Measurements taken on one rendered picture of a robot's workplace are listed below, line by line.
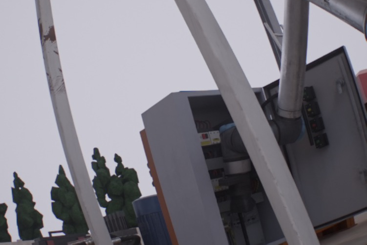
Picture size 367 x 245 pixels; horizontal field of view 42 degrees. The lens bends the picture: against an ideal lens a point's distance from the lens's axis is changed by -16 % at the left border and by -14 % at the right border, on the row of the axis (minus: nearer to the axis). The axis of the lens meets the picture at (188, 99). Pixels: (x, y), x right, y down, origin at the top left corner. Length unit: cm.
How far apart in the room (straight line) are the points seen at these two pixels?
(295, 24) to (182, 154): 55
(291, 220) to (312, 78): 75
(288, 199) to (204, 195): 45
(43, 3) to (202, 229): 127
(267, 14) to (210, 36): 769
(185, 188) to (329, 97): 59
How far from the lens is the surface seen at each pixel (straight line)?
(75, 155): 219
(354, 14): 120
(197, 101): 194
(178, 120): 174
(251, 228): 204
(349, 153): 184
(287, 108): 172
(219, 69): 141
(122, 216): 251
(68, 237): 414
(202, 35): 145
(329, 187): 189
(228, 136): 176
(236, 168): 178
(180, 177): 176
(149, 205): 248
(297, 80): 169
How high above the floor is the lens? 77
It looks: 15 degrees up
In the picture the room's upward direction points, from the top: 16 degrees counter-clockwise
